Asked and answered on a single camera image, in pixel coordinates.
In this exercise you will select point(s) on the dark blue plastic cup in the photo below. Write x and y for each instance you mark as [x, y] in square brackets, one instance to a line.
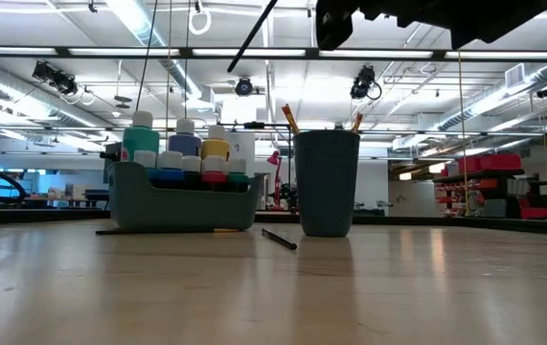
[325, 187]

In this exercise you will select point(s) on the small teal green paint bottle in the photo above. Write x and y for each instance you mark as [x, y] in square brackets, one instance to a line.
[237, 172]

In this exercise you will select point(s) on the shelf with red bins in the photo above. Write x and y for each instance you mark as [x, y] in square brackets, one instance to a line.
[488, 163]

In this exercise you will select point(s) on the large yellow paint bottle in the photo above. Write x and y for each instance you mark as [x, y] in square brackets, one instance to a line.
[215, 147]

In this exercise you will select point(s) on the small scarlet red paint bottle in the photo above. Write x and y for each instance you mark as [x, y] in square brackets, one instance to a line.
[213, 170]

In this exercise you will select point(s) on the large lavender paint bottle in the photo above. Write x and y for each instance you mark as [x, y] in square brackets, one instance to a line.
[184, 144]

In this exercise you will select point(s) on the red desk lamp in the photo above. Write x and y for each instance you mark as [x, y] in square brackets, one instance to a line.
[275, 158]

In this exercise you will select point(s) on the small bright blue paint bottle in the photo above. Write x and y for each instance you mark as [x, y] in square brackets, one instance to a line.
[144, 159]

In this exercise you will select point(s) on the small dark blue paint bottle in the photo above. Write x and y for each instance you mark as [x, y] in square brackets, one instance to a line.
[170, 165]

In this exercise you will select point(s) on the thin paintbrush gold ferrule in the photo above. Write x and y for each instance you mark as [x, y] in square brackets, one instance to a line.
[357, 123]

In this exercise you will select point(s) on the silver ceiling duct with vent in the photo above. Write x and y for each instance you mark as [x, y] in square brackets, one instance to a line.
[493, 100]

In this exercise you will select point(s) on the teal plastic storage bin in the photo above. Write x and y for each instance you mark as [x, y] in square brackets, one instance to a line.
[182, 211]

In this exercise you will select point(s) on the black beam with light strips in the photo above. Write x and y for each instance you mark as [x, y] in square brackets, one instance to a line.
[187, 52]

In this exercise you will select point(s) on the large teal paint bottle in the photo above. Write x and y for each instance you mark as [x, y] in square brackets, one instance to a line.
[140, 141]

